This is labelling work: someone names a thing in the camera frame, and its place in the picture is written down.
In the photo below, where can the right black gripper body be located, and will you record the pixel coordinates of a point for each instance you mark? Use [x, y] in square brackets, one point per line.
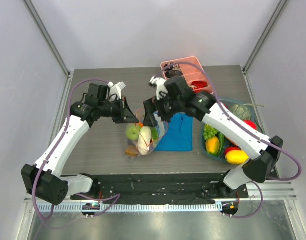
[155, 110]

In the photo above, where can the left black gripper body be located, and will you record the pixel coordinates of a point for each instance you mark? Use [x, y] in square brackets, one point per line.
[116, 111]

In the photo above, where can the green apple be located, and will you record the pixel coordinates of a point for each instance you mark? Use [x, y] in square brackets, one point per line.
[132, 131]

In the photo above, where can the white radish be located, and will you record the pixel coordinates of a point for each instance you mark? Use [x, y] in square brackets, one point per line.
[144, 142]

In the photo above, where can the clear zip top bag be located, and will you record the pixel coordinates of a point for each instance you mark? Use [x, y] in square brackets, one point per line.
[162, 127]

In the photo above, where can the watermelon slice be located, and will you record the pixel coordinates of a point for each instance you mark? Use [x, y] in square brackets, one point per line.
[154, 134]

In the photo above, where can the red apple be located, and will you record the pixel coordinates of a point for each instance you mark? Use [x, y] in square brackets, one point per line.
[251, 124]

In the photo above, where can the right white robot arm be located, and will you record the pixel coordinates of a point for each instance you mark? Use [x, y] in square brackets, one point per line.
[175, 96]

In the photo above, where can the red item in tray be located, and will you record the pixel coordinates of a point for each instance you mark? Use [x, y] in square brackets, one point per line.
[198, 86]

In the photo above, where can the blue folded t-shirt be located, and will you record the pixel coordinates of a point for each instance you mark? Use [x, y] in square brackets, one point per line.
[179, 136]

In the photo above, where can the pink divided tray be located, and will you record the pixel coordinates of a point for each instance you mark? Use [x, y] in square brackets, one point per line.
[186, 71]

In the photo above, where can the green grapes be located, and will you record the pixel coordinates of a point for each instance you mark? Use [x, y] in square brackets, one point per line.
[209, 132]

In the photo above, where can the yellow orange mango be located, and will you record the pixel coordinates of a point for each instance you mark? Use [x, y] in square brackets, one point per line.
[212, 146]

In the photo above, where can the green melon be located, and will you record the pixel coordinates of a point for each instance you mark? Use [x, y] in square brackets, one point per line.
[241, 111]

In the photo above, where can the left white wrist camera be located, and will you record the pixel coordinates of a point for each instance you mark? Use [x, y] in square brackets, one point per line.
[116, 90]

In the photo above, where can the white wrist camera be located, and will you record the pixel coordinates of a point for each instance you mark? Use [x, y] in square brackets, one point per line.
[159, 84]
[116, 90]

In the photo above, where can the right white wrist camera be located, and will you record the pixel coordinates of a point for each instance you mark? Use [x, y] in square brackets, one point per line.
[159, 84]

